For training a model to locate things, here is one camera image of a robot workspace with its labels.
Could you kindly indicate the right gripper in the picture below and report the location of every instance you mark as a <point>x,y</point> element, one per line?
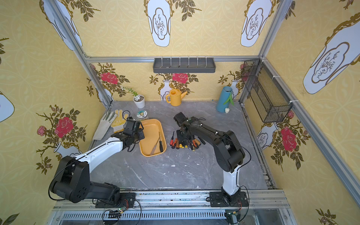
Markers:
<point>183,134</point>

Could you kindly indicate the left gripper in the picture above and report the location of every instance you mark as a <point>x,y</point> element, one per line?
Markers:
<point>138,135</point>

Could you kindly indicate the red grip black screwdriver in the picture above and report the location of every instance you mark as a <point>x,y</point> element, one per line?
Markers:
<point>172,139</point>

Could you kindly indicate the black ribbed screwdriver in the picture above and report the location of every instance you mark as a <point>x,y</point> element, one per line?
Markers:
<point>202,141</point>

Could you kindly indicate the yellow storage box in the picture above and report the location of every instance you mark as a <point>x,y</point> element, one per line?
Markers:
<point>152,127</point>

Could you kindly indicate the small black handle screwdriver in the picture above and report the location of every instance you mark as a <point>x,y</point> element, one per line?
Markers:
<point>160,143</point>

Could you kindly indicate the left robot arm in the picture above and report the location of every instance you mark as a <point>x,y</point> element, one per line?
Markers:
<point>72,179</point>

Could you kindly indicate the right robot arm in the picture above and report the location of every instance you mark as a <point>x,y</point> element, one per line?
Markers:
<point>228,151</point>

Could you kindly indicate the yellow dotted work glove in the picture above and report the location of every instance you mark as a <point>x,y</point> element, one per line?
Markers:
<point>119,121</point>

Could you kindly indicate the sunflower seed jar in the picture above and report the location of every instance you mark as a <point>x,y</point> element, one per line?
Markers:
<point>142,115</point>

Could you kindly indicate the long white leather glove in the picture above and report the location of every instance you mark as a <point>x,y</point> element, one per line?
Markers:
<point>104,125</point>

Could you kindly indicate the yellow watering can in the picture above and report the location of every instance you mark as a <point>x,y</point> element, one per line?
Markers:
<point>175,97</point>

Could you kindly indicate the white flower pot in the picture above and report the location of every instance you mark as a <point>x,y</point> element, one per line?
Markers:
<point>139,100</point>

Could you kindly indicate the teal vase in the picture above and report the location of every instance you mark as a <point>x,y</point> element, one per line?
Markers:
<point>225,99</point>

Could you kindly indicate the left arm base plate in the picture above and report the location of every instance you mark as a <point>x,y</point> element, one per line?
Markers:
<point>120,200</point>

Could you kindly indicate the grey wall shelf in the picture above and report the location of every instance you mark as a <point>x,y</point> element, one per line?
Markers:
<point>184,65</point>

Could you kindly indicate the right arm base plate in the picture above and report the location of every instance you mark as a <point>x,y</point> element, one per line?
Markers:
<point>222,199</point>

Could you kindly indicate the black wire basket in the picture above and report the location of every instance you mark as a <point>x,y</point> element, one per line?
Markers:
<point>269,98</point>

